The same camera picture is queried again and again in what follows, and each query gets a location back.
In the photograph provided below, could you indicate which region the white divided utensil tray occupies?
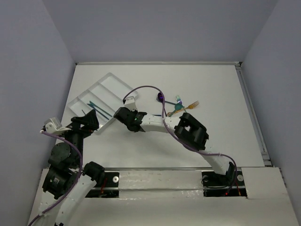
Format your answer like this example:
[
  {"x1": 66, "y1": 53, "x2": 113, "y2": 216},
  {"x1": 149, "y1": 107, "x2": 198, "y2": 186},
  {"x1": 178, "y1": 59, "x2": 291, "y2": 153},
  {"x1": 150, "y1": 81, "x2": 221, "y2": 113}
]
[{"x1": 67, "y1": 73, "x2": 133, "y2": 135}]

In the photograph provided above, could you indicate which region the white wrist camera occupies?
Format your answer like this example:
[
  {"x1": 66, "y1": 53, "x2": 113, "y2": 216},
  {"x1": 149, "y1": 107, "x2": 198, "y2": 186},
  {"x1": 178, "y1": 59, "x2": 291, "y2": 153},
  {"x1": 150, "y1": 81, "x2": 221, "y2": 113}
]
[
  {"x1": 123, "y1": 96, "x2": 137, "y2": 112},
  {"x1": 40, "y1": 117, "x2": 71, "y2": 136}
]

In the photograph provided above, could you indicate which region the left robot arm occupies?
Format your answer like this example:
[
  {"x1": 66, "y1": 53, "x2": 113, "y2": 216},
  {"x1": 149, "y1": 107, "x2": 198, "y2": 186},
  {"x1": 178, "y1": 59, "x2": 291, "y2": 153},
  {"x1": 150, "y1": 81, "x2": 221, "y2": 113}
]
[{"x1": 29, "y1": 110, "x2": 105, "y2": 226}]

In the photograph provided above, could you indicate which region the teal knife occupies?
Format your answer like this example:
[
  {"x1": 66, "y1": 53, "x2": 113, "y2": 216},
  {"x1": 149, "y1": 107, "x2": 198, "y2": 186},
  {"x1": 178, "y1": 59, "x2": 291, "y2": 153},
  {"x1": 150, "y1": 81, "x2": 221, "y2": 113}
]
[{"x1": 87, "y1": 100, "x2": 115, "y2": 120}]

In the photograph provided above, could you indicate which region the teal spoon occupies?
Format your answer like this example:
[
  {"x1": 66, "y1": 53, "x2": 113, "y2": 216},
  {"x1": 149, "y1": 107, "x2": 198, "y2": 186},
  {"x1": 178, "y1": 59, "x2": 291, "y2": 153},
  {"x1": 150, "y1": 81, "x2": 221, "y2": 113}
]
[{"x1": 167, "y1": 103, "x2": 184, "y2": 117}]

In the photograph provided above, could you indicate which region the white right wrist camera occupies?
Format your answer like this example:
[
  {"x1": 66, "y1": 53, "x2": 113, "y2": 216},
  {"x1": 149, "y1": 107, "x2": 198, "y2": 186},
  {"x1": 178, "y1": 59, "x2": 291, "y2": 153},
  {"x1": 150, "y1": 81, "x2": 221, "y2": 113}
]
[{"x1": 123, "y1": 96, "x2": 137, "y2": 112}]

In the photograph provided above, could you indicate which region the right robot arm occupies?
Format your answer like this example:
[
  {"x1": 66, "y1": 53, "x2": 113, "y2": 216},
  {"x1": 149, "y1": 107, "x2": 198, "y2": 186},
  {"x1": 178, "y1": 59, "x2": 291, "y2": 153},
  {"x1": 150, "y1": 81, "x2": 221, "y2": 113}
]
[{"x1": 114, "y1": 107, "x2": 237, "y2": 185}]

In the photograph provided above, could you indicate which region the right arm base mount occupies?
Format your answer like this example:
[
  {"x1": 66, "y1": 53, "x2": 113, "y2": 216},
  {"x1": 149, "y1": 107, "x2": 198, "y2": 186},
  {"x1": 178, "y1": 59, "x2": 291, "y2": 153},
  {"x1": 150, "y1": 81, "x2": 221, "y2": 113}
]
[{"x1": 201, "y1": 170, "x2": 247, "y2": 197}]

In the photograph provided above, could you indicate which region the gold metal fork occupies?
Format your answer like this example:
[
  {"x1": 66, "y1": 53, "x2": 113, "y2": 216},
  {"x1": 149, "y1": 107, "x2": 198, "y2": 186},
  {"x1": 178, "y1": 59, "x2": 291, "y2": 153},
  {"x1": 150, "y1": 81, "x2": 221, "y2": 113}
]
[{"x1": 184, "y1": 101, "x2": 199, "y2": 110}]

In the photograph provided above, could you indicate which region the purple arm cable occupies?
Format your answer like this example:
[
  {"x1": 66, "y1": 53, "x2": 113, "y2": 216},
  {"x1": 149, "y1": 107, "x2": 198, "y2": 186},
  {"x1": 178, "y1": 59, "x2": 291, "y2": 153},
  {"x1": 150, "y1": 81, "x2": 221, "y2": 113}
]
[
  {"x1": 123, "y1": 85, "x2": 237, "y2": 196},
  {"x1": 25, "y1": 130, "x2": 84, "y2": 226}
]

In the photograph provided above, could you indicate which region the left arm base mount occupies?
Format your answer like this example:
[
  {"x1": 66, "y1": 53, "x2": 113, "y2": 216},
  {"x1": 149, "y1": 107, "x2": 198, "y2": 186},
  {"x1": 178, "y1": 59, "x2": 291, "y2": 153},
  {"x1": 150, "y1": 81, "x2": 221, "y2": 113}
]
[{"x1": 86, "y1": 171, "x2": 119, "y2": 198}]

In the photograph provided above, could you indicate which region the blue knife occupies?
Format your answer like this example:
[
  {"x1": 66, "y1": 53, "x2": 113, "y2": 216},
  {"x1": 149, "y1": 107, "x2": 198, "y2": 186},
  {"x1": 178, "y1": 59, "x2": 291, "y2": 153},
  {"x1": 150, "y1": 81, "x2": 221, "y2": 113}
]
[{"x1": 85, "y1": 102, "x2": 112, "y2": 120}]

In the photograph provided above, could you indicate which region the purple metal spoon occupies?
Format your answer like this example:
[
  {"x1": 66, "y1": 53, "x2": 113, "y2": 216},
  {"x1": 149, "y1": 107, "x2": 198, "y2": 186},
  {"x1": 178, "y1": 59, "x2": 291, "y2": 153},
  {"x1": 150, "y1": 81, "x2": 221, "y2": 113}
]
[{"x1": 156, "y1": 92, "x2": 176, "y2": 105}]

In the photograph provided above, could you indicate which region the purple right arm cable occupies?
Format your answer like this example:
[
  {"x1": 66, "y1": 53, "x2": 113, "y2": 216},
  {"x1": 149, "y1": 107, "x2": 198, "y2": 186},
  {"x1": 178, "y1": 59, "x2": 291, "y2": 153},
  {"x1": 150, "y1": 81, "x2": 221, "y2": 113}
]
[{"x1": 123, "y1": 85, "x2": 237, "y2": 196}]

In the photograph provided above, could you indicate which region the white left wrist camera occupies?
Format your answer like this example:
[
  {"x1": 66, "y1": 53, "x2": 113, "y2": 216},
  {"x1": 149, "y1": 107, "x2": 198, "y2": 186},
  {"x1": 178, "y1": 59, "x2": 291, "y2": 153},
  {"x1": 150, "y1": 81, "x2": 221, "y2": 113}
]
[{"x1": 40, "y1": 117, "x2": 71, "y2": 136}]

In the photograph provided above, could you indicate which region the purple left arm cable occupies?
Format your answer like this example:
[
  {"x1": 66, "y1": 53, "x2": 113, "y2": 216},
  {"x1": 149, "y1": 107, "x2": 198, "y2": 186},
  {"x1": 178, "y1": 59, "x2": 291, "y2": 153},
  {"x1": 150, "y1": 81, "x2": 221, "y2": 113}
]
[{"x1": 25, "y1": 130, "x2": 84, "y2": 226}]

